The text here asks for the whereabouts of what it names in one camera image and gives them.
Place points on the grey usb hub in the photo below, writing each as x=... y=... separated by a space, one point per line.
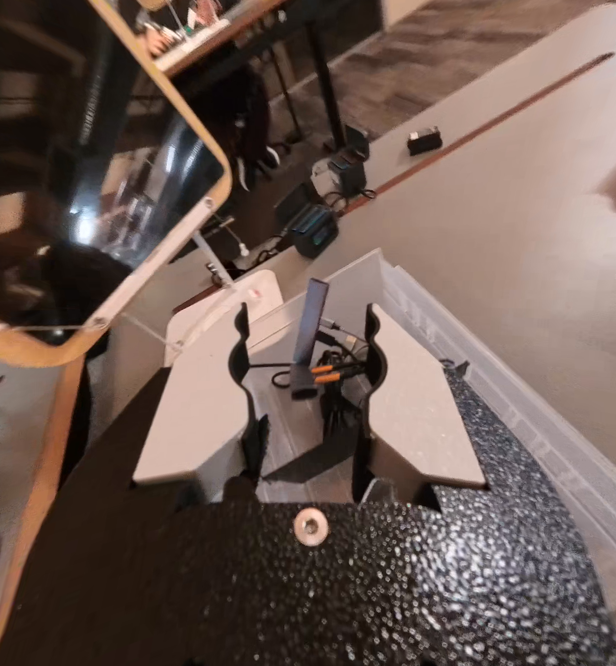
x=310 y=322

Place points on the black power station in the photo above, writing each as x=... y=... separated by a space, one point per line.
x=313 y=234

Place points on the black battery charger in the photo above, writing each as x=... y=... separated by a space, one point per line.
x=349 y=171

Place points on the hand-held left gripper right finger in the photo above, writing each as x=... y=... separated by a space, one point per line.
x=422 y=416

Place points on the small black box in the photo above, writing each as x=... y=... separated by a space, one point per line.
x=425 y=141

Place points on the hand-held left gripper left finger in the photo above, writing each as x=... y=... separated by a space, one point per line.
x=193 y=406

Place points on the white mirror stand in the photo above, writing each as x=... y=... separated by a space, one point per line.
x=258 y=283

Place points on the clear plastic storage bin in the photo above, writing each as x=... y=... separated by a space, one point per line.
x=495 y=395

